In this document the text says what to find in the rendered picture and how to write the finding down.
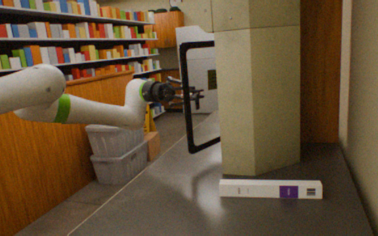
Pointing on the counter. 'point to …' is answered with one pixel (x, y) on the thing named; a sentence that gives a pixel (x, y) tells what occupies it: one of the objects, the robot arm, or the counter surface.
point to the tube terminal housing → (258, 83)
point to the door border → (186, 91)
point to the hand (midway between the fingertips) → (193, 93)
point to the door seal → (189, 97)
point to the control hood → (199, 13)
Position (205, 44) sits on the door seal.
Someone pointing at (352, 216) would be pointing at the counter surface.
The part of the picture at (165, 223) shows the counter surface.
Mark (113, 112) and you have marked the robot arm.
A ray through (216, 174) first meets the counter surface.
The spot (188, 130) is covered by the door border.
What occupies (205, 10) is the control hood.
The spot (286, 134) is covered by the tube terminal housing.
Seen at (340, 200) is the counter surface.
